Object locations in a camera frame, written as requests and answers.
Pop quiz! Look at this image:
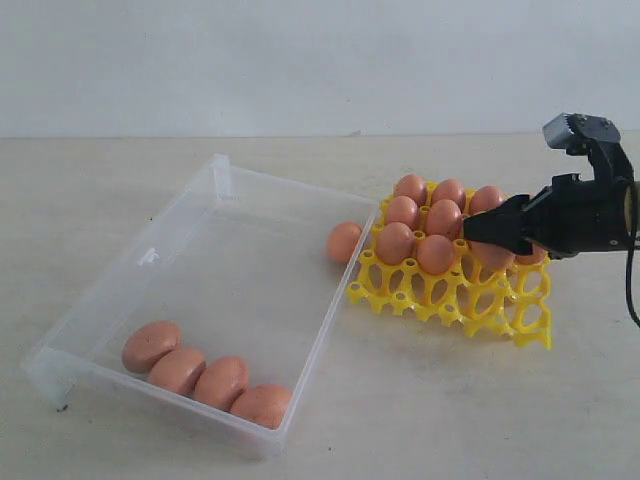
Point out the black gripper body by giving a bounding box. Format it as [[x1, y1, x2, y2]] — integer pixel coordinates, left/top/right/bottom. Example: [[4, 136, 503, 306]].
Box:
[[521, 173, 631, 259]]

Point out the brown egg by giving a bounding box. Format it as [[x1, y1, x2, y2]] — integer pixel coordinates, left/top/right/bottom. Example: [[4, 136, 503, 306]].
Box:
[[193, 356, 249, 411], [469, 185, 505, 215], [425, 199, 463, 240], [121, 320, 182, 374], [431, 178, 466, 211], [394, 174, 428, 206], [375, 222, 415, 265], [416, 234, 455, 275], [469, 241, 515, 271], [147, 347, 206, 396], [515, 244, 548, 265], [326, 221, 362, 264], [230, 384, 293, 430], [384, 195, 420, 230]]

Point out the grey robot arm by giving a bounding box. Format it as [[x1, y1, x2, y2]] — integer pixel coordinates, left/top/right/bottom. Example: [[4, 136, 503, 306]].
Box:
[[463, 173, 639, 259]]

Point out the yellow plastic egg tray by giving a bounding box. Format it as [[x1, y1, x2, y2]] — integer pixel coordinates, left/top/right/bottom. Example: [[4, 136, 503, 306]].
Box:
[[346, 197, 552, 349]]

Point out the clear plastic container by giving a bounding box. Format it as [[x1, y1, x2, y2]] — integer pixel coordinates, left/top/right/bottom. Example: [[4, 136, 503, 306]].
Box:
[[24, 155, 378, 457]]

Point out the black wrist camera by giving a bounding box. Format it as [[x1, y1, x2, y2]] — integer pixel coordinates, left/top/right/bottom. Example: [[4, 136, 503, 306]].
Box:
[[542, 113, 635, 184]]

